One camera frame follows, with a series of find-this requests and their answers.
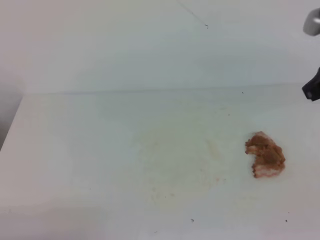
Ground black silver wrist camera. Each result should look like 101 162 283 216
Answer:
302 8 320 37

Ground stained pink white rag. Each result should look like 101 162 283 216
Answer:
245 131 286 179

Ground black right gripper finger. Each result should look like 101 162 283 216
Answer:
302 68 320 102

